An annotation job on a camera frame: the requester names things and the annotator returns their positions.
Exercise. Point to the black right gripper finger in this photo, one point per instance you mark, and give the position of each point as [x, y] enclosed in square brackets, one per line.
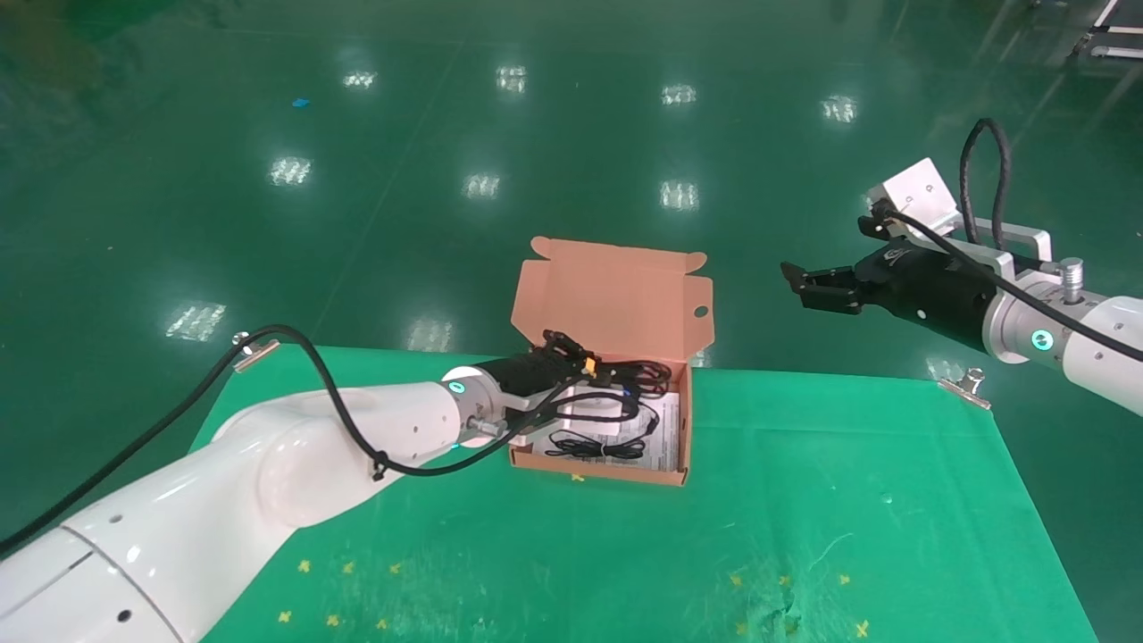
[826, 277]
[835, 299]

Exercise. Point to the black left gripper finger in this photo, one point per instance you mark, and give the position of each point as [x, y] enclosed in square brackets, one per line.
[567, 344]

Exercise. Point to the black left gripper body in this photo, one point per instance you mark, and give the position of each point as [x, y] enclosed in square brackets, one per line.
[536, 375]

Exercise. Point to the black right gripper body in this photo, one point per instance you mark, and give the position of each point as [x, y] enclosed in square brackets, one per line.
[929, 290]

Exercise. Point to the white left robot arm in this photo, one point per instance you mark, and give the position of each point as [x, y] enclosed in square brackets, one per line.
[223, 500]

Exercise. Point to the orange cardboard box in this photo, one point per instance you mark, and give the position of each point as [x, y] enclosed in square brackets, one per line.
[616, 295]

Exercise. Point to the silver binder clip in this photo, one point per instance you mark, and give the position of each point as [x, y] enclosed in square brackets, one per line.
[964, 388]
[259, 355]

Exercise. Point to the white printed paper sheet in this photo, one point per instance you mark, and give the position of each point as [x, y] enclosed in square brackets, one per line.
[665, 438]

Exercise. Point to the green table mat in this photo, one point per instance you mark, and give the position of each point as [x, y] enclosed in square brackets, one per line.
[625, 554]

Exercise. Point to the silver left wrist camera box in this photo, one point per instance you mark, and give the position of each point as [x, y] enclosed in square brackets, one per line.
[594, 415]

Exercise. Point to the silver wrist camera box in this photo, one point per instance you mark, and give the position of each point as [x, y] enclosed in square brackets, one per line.
[920, 196]
[594, 415]

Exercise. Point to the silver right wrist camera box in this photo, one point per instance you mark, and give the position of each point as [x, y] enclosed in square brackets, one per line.
[920, 196]

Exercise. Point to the metal frame structure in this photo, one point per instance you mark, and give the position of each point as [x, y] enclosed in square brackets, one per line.
[1112, 52]

